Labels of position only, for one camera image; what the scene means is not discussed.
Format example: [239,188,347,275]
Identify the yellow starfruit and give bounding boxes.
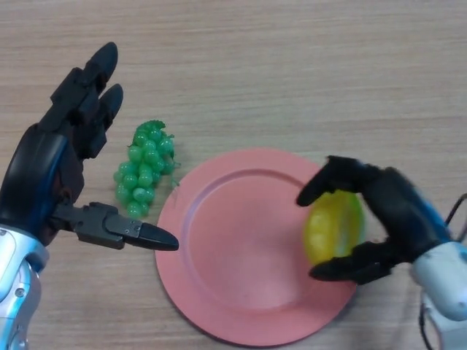
[303,189,366,266]

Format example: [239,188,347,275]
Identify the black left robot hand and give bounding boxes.
[0,42,180,252]

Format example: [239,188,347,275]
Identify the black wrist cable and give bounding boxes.
[417,192,467,350]

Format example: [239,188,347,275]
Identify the green grape bunch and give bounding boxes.
[114,120,182,219]

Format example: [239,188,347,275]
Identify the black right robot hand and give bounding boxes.
[296,155,453,285]

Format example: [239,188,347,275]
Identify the pink round plate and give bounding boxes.
[154,147,359,347]

